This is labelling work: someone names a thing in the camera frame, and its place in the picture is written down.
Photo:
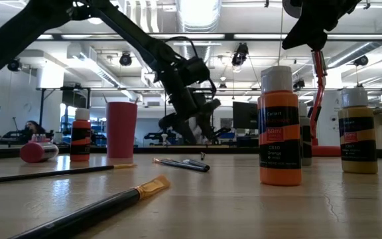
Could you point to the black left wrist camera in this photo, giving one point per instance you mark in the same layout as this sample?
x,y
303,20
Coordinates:
x,y
196,70

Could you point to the wide flat black paintbrush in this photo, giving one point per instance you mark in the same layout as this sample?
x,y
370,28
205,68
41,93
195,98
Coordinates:
x,y
95,209

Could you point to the black paintbrush gold ferrule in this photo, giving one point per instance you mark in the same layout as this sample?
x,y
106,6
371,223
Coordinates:
x,y
45,173

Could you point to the thin black paintbrush tan tip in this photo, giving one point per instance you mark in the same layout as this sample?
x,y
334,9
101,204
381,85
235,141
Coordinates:
x,y
177,165

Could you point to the black monitor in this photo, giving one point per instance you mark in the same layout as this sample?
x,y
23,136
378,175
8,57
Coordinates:
x,y
244,114

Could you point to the small orange paint bottle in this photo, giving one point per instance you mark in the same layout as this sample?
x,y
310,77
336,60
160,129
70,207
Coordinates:
x,y
279,99

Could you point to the silver ventilation duct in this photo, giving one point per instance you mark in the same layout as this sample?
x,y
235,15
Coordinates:
x,y
197,49

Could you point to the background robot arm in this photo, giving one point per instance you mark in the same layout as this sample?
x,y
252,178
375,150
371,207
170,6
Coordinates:
x,y
221,131
169,121

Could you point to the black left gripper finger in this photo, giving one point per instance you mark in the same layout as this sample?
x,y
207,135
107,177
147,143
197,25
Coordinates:
x,y
191,129
208,126

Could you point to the red plastic cup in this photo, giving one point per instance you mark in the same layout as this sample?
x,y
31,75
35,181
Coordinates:
x,y
121,132

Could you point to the black hanging camera mount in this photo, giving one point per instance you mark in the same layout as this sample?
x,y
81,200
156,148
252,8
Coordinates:
x,y
240,53

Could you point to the pink bottle set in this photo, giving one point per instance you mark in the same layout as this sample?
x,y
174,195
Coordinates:
x,y
40,138

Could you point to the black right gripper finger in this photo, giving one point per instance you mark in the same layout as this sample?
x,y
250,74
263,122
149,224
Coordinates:
x,y
310,36

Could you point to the person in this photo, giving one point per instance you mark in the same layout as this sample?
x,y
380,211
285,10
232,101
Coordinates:
x,y
33,127

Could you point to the small yellow ochre paint bottle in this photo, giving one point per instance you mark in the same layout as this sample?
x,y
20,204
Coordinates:
x,y
356,113

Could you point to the black overhead beam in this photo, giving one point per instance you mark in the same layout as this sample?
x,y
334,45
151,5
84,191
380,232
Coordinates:
x,y
228,36

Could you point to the black ceiling spotlight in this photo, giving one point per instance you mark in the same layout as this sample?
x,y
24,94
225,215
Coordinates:
x,y
361,60
125,59
13,65

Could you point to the small red-orange paint bottle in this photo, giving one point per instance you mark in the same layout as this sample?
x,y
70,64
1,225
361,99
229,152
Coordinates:
x,y
80,126

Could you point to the red desk lamp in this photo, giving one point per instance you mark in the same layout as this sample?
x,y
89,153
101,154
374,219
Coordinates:
x,y
320,73

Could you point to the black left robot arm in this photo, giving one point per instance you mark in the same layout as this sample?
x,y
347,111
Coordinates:
x,y
12,40

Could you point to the black background rig frame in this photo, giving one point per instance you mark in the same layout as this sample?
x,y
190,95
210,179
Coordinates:
x,y
41,113

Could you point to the small white paint bottle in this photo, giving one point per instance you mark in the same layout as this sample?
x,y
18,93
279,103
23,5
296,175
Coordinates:
x,y
306,139

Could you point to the magenta paint bottle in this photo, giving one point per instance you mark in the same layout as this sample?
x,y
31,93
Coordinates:
x,y
32,152

